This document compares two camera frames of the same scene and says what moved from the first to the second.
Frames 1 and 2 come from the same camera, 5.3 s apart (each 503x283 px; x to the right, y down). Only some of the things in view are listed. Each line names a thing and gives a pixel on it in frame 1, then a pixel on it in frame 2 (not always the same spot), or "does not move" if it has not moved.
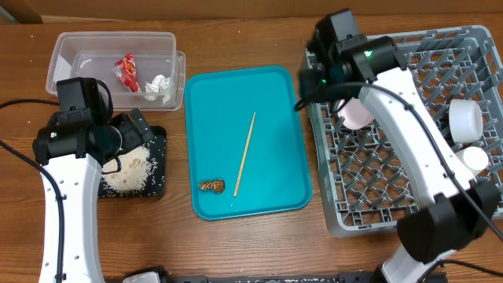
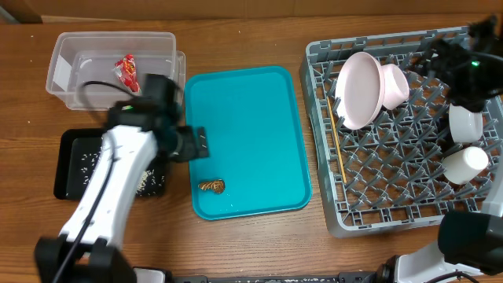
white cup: [474, 159] does not move
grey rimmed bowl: [466, 120] does not move
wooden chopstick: [244, 153] to [336, 139]
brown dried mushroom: [217, 186] does not move
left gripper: [134, 137] to [191, 149]
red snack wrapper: [126, 71] does not move
